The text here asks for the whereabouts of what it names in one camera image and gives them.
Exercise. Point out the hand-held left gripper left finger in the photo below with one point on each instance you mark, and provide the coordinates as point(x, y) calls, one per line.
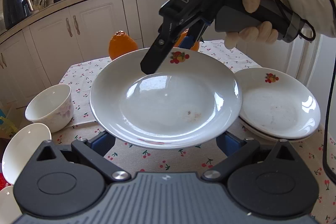
point(101, 145)

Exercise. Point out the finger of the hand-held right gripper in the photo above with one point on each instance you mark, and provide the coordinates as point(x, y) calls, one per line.
point(187, 43)
point(155, 61)

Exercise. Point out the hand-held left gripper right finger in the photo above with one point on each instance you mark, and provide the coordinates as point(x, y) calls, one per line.
point(227, 145)

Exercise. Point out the white fruit-print plate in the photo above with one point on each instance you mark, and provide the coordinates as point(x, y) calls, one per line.
point(256, 132)
point(162, 108)
point(278, 108)

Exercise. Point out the white floral bowl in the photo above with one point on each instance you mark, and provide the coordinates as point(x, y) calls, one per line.
point(23, 153)
point(47, 103)
point(6, 205)

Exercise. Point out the orange with leaf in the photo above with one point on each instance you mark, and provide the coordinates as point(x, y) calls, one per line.
point(196, 47)

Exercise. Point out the knobby orange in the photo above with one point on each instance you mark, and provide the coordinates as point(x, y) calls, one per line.
point(122, 47)

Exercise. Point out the cherry-print tablecloth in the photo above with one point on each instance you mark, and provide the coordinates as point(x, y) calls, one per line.
point(147, 163)

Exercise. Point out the row of white cabinet doors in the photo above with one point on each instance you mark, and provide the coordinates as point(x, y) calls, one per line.
point(92, 19)

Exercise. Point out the yellow plastic bag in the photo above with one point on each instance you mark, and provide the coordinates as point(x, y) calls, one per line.
point(8, 127)

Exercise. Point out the black air fryer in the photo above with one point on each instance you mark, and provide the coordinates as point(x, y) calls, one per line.
point(14, 8)

